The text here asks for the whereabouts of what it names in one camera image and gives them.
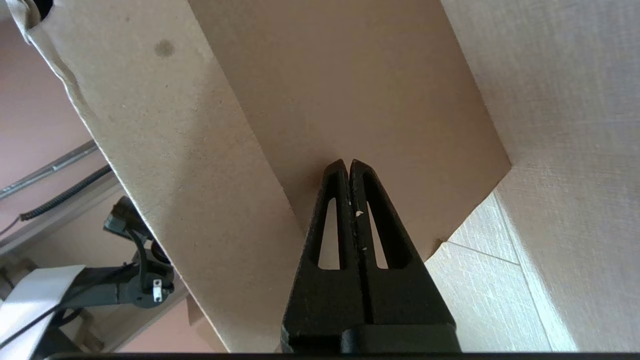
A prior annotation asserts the brown cardboard shoe box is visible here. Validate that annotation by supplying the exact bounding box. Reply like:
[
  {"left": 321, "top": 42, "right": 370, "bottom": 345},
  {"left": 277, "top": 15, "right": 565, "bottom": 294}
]
[{"left": 10, "top": 0, "right": 512, "bottom": 353}]

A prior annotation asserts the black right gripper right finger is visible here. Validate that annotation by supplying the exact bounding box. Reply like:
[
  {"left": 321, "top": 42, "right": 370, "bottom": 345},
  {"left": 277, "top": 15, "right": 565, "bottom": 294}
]
[{"left": 351, "top": 159, "right": 455, "bottom": 326}]

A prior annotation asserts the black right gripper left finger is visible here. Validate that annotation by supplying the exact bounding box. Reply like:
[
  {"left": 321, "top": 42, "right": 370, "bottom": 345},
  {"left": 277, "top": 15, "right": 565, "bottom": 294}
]
[{"left": 281, "top": 159, "right": 373, "bottom": 353}]

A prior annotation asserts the black coiled cable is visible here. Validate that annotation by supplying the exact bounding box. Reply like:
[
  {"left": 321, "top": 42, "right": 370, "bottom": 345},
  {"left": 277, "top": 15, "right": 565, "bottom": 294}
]
[{"left": 0, "top": 164, "right": 115, "bottom": 237}]

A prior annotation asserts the grey metal rail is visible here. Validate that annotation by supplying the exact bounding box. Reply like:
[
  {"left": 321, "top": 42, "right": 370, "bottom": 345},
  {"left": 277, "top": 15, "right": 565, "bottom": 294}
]
[{"left": 0, "top": 141, "right": 99, "bottom": 201}]

